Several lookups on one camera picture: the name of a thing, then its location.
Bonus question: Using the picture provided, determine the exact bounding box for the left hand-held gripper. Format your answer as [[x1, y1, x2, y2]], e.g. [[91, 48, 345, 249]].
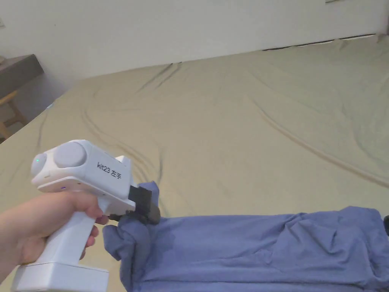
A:
[[11, 140, 162, 292]]

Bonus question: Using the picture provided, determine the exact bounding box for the blue shirt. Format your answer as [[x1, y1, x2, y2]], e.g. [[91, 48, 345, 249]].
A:
[[102, 181, 389, 292]]

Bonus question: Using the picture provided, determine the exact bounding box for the person's left hand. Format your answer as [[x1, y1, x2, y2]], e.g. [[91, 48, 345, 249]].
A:
[[0, 191, 109, 266]]

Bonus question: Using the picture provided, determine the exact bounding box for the bed with beige sheet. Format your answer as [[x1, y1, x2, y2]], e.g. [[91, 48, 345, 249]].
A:
[[0, 33, 389, 292]]

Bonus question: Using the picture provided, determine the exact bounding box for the wooden stool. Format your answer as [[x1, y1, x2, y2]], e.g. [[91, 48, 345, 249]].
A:
[[0, 89, 28, 144]]

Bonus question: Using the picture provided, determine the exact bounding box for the dark grey desk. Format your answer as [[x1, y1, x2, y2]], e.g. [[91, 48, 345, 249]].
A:
[[0, 54, 46, 100]]

